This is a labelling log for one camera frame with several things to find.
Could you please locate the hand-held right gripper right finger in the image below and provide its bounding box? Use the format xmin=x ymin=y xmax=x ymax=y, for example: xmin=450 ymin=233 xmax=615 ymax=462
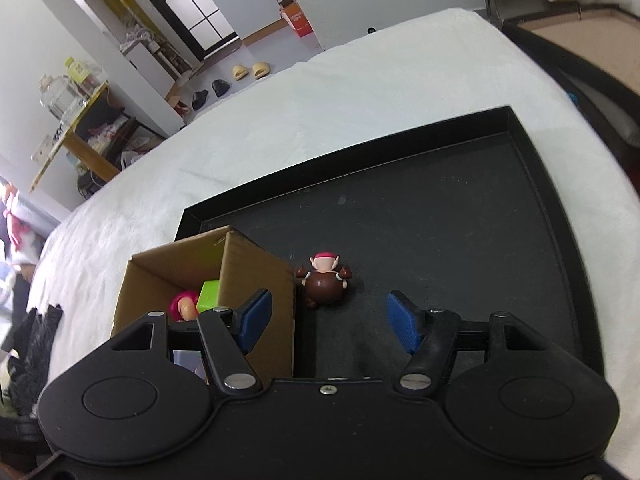
xmin=386 ymin=290 xmax=603 ymax=396

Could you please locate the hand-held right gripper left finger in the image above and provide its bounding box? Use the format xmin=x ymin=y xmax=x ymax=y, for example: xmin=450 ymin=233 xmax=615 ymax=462
xmin=107 ymin=287 xmax=275 ymax=396

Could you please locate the brown cardboard box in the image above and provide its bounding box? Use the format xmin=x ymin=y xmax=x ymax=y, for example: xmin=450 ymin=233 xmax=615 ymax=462
xmin=110 ymin=226 xmax=297 ymax=382

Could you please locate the green toy block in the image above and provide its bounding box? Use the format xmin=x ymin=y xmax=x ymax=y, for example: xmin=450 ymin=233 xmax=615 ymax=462
xmin=196 ymin=280 xmax=222 ymax=313

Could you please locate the brown toy figure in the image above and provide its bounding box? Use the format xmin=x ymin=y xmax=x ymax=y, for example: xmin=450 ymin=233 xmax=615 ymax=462
xmin=294 ymin=250 xmax=353 ymax=309

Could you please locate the black plastic tray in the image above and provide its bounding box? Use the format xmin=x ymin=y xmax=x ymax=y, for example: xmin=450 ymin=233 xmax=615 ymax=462
xmin=174 ymin=105 xmax=606 ymax=381

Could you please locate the pink toy figure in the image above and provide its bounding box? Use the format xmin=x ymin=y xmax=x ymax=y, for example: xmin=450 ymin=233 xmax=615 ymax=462
xmin=169 ymin=289 xmax=201 ymax=322

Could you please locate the pale blue card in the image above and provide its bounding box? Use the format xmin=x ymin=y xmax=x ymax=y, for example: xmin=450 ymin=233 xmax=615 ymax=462
xmin=172 ymin=350 xmax=207 ymax=384

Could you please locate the black cloth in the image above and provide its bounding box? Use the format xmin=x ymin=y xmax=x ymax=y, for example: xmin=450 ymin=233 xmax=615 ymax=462
xmin=0 ymin=302 xmax=64 ymax=413

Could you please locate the pink white cloth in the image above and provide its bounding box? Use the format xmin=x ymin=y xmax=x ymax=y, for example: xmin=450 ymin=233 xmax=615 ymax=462
xmin=0 ymin=175 xmax=46 ymax=281

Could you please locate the wooden shelf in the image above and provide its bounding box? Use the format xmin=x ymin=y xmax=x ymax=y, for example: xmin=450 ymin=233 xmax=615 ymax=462
xmin=29 ymin=80 xmax=167 ymax=196

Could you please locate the small white cabinet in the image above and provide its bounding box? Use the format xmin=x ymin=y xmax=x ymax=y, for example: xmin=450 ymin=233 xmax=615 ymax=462
xmin=120 ymin=35 xmax=197 ymax=87

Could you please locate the glass jar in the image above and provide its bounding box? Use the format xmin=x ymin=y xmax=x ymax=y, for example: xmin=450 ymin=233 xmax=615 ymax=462
xmin=40 ymin=74 xmax=77 ymax=117

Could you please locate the orange box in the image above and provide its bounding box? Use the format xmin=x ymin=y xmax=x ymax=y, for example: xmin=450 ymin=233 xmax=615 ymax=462
xmin=279 ymin=2 xmax=312 ymax=39

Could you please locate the yellow green bottle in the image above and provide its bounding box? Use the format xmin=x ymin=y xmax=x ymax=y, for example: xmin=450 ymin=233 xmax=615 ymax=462
xmin=64 ymin=57 xmax=89 ymax=84

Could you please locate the black framed wooden table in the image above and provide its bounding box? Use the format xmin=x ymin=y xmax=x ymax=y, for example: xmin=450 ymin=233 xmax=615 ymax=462
xmin=477 ymin=0 xmax=640 ymax=147

